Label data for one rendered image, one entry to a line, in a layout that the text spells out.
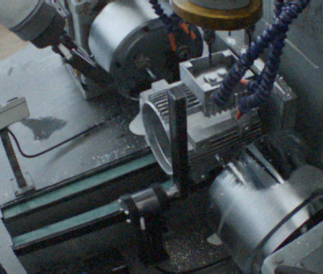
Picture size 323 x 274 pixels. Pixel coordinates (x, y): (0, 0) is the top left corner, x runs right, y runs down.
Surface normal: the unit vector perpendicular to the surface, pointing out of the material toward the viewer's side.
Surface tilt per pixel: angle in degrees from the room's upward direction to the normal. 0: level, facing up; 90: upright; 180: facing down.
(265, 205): 35
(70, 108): 0
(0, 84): 0
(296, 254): 0
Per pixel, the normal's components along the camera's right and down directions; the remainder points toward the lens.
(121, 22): -0.52, -0.40
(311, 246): -0.06, -0.70
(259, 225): -0.69, -0.22
